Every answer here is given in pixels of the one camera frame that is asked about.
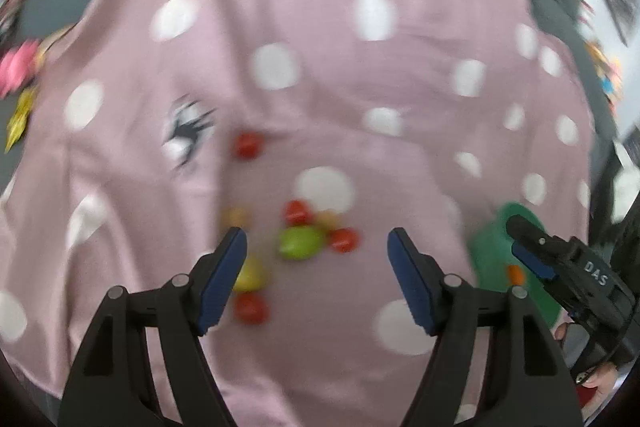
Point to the green apple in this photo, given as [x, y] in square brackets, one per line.
[301, 243]

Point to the green plastic bowl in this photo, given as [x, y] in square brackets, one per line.
[495, 257]

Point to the yellow paper star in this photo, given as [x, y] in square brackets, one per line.
[20, 117]

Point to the yellow pear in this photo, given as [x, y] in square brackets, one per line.
[251, 278]

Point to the colourful paper decoration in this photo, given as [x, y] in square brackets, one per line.
[606, 66]

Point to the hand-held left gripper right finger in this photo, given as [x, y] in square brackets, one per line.
[410, 282]

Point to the person's right hand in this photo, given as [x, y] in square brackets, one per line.
[602, 387]

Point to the small red fruit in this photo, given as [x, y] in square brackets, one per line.
[248, 145]
[251, 308]
[344, 240]
[298, 212]

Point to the pink plush toy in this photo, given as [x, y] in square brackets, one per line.
[16, 66]

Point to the pink polka dot blanket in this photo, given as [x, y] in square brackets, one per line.
[320, 82]

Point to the small peach-coloured fruit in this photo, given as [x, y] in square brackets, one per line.
[235, 217]
[327, 221]

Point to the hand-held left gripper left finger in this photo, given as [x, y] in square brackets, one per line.
[222, 277]

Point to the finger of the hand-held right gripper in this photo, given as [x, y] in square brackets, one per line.
[525, 229]
[535, 259]

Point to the small orange fruit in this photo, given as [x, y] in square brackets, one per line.
[515, 274]

